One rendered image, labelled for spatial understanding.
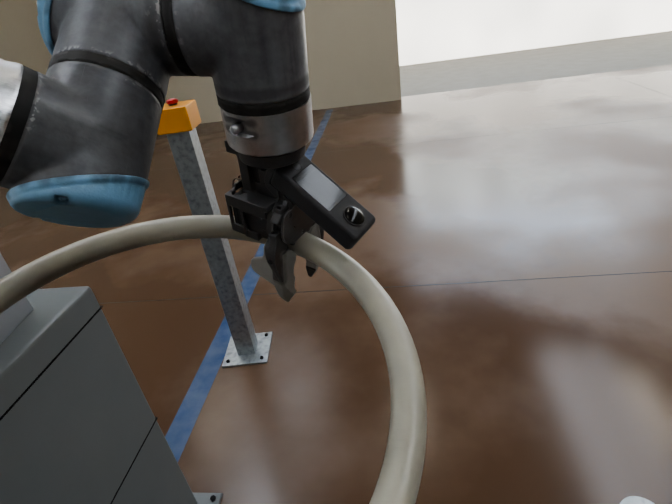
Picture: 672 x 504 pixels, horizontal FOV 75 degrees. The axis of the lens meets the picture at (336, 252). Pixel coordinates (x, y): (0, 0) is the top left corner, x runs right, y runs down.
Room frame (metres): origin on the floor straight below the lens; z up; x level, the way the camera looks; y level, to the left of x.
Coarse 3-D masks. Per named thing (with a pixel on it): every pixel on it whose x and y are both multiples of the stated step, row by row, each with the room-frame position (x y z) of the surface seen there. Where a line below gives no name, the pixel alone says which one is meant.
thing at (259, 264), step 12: (264, 252) 0.47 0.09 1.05; (288, 252) 0.45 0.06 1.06; (252, 264) 0.49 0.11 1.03; (264, 264) 0.47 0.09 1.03; (288, 264) 0.45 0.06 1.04; (264, 276) 0.48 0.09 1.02; (288, 276) 0.45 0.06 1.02; (276, 288) 0.46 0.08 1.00; (288, 288) 0.46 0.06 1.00; (288, 300) 0.47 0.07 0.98
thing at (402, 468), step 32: (160, 224) 0.51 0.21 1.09; (192, 224) 0.51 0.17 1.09; (224, 224) 0.51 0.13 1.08; (64, 256) 0.47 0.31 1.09; (96, 256) 0.48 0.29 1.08; (320, 256) 0.44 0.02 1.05; (0, 288) 0.42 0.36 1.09; (32, 288) 0.44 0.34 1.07; (352, 288) 0.39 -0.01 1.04; (384, 320) 0.34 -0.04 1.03; (384, 352) 0.31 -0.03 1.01; (416, 352) 0.30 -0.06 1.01; (416, 384) 0.26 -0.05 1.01; (416, 416) 0.24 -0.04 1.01; (416, 448) 0.21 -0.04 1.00; (384, 480) 0.19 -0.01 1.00; (416, 480) 0.19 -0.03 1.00
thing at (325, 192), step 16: (304, 160) 0.47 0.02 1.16; (288, 176) 0.44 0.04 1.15; (304, 176) 0.45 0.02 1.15; (320, 176) 0.46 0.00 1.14; (288, 192) 0.44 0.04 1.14; (304, 192) 0.43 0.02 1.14; (320, 192) 0.44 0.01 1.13; (336, 192) 0.44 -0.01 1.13; (304, 208) 0.43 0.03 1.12; (320, 208) 0.42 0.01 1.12; (336, 208) 0.42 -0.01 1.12; (352, 208) 0.43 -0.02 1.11; (320, 224) 0.42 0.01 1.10; (336, 224) 0.41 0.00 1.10; (352, 224) 0.41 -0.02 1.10; (368, 224) 0.42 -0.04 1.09; (336, 240) 0.41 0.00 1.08; (352, 240) 0.40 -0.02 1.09
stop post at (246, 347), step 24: (168, 120) 1.49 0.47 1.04; (192, 120) 1.51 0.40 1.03; (192, 144) 1.50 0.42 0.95; (192, 168) 1.51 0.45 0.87; (192, 192) 1.51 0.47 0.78; (216, 240) 1.50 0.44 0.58; (216, 264) 1.51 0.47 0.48; (216, 288) 1.51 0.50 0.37; (240, 288) 1.56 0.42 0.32; (240, 312) 1.50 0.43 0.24; (240, 336) 1.51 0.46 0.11; (264, 336) 1.61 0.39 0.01; (240, 360) 1.47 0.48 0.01; (264, 360) 1.45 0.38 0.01
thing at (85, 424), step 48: (48, 288) 0.84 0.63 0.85; (48, 336) 0.68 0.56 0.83; (96, 336) 0.78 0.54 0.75; (0, 384) 0.56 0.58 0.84; (48, 384) 0.63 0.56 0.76; (96, 384) 0.72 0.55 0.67; (0, 432) 0.52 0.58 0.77; (48, 432) 0.58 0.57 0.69; (96, 432) 0.66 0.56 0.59; (144, 432) 0.77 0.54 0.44; (0, 480) 0.48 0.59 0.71; (48, 480) 0.54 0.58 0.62; (96, 480) 0.61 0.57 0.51; (144, 480) 0.71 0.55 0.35
